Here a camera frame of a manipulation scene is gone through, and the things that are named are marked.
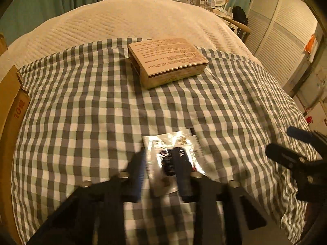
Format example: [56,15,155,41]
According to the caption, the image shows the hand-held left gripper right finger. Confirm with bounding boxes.
[172,147,292,245]

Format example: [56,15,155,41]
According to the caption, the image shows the cream textured bedspread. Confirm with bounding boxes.
[0,0,261,69]

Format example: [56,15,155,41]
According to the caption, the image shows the green curtain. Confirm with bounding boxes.
[0,0,129,40]

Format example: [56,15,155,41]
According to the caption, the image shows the grey green checked blanket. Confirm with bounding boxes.
[11,38,322,245]

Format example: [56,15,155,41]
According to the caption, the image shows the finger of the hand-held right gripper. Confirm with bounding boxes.
[286,126,318,145]
[265,143,308,170]

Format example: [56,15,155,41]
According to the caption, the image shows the clear packet with black print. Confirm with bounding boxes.
[142,129,205,198]

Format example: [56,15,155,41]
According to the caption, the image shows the wooden chair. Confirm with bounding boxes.
[223,17,252,44]

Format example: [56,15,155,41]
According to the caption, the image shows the brown cardboard box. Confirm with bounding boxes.
[0,33,31,238]

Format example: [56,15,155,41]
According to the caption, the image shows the white louvered wardrobe doors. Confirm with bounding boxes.
[245,0,320,90]

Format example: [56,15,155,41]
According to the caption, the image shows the orange sticker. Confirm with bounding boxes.
[303,34,318,55]

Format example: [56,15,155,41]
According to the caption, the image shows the black bag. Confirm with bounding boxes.
[232,6,248,32]

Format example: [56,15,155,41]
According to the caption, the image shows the white vanity table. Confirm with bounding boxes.
[202,1,232,18]

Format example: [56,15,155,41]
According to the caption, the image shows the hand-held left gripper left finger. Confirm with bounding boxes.
[26,147,148,245]

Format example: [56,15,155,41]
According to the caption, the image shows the tan printed carton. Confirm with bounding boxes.
[127,38,209,90]

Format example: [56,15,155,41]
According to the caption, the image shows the cardboard carton red print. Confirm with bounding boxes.
[294,64,327,127]

